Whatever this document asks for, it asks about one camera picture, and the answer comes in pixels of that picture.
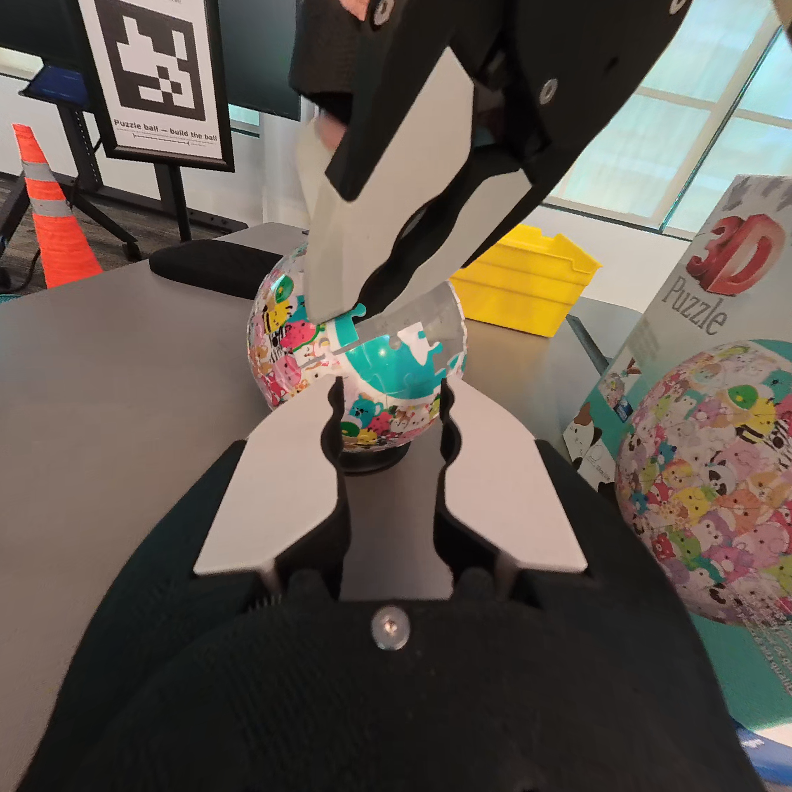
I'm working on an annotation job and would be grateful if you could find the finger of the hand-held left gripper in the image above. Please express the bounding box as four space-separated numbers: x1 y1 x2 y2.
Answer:
359 168 537 329
306 48 475 324

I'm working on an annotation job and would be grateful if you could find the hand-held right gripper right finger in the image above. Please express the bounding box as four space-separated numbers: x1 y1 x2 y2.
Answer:
433 376 589 600

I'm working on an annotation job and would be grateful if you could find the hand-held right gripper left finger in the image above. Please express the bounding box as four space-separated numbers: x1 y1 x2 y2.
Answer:
193 376 350 600

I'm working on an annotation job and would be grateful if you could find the yellow plastic bin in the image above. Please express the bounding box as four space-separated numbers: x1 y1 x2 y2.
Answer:
448 224 602 338

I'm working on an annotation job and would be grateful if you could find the colourful puzzle ball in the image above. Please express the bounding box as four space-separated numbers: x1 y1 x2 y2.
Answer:
247 241 466 455

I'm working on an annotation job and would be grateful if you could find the black round ball stand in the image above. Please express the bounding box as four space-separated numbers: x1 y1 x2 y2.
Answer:
337 442 410 476

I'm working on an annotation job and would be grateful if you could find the puzzle ball cardboard box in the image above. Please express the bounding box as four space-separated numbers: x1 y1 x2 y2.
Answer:
562 174 792 737

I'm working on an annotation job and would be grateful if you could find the person's left hand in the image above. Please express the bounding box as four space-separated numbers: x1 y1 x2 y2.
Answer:
314 114 349 151

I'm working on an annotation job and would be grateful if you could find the paned glass window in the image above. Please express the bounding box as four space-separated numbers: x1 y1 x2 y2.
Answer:
544 0 792 235

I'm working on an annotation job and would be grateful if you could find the dark grey desk panel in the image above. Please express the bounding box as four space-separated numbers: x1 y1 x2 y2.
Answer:
566 312 644 375

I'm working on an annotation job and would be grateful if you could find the large black display screen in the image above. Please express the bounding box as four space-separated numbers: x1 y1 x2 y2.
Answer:
0 0 304 121

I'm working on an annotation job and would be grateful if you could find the black padded cushion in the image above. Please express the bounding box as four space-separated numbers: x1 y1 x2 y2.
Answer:
148 238 292 302

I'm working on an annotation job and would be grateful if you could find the black rolling stand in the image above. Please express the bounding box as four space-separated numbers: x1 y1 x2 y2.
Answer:
17 62 251 262

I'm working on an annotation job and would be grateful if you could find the framed black-white marker sign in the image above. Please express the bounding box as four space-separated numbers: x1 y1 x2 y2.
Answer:
77 0 236 173

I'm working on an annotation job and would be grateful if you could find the orange traffic cone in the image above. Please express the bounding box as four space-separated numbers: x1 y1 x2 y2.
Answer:
12 123 104 290

